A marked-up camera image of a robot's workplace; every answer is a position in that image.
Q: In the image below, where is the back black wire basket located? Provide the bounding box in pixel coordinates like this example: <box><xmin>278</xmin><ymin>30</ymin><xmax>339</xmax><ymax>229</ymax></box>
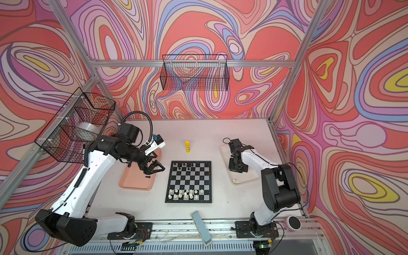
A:
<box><xmin>160</xmin><ymin>54</ymin><xmax>230</xmax><ymax>91</ymax></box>

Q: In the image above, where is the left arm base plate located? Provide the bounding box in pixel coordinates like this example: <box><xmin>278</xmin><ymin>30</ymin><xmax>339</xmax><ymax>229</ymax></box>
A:
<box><xmin>107</xmin><ymin>222</ymin><xmax>153</xmax><ymax>241</ymax></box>

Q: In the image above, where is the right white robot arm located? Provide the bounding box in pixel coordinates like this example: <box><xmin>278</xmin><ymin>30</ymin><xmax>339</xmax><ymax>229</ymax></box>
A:
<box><xmin>227</xmin><ymin>139</ymin><xmax>301</xmax><ymax>232</ymax></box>

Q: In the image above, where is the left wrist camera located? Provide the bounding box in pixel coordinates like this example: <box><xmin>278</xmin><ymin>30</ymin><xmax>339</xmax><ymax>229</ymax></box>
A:
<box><xmin>144</xmin><ymin>135</ymin><xmax>166</xmax><ymax>156</ymax></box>

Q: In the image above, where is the white plastic tray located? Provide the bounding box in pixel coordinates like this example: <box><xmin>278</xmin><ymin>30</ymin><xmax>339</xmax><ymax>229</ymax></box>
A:
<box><xmin>219</xmin><ymin>144</ymin><xmax>260</xmax><ymax>186</ymax></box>

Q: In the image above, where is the black wire basket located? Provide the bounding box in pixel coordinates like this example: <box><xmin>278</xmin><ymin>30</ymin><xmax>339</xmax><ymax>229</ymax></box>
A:
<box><xmin>35</xmin><ymin>88</ymin><xmax>116</xmax><ymax>163</ymax></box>
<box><xmin>160</xmin><ymin>54</ymin><xmax>230</xmax><ymax>91</ymax></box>

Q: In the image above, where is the left black wire basket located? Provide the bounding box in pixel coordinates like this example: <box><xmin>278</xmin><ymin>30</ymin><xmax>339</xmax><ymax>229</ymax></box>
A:
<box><xmin>35</xmin><ymin>88</ymin><xmax>116</xmax><ymax>163</ymax></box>

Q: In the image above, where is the black and silver chessboard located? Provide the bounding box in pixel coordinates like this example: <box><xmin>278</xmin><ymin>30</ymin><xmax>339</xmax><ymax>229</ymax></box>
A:
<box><xmin>165</xmin><ymin>160</ymin><xmax>213</xmax><ymax>204</ymax></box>

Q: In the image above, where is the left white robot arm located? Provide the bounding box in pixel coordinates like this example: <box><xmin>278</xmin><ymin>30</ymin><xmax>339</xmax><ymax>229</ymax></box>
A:
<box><xmin>35</xmin><ymin>123</ymin><xmax>165</xmax><ymax>247</ymax></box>

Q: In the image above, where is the pink plastic tray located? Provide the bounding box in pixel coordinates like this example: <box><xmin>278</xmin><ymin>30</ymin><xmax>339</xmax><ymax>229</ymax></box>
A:
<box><xmin>119</xmin><ymin>163</ymin><xmax>157</xmax><ymax>191</ymax></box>

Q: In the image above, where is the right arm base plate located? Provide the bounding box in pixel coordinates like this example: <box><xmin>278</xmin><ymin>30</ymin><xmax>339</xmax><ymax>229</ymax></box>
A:
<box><xmin>232</xmin><ymin>221</ymin><xmax>279</xmax><ymax>240</ymax></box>

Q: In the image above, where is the grey stapler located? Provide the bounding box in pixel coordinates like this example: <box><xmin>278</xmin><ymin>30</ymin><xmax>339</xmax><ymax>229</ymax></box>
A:
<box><xmin>191</xmin><ymin>211</ymin><xmax>212</xmax><ymax>247</ymax></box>

